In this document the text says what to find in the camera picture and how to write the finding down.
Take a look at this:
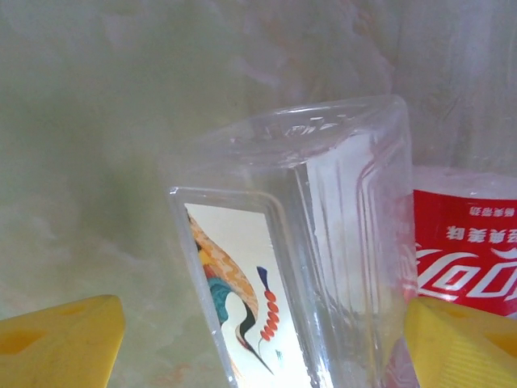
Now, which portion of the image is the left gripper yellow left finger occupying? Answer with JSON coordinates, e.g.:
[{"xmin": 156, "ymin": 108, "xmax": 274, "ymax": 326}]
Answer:
[{"xmin": 0, "ymin": 294, "xmax": 124, "ymax": 388}]

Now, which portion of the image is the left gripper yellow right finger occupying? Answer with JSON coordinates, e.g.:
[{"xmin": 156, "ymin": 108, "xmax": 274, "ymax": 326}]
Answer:
[{"xmin": 405, "ymin": 297, "xmax": 517, "ymax": 388}]

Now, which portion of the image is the Coca-Cola bottle red label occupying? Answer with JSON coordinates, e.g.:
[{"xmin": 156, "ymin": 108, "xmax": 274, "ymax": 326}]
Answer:
[{"xmin": 397, "ymin": 0, "xmax": 517, "ymax": 324}]

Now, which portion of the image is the square clear bottle crane print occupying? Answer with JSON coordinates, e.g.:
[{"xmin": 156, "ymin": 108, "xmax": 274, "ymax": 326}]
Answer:
[{"xmin": 167, "ymin": 95, "xmax": 421, "ymax": 388}]

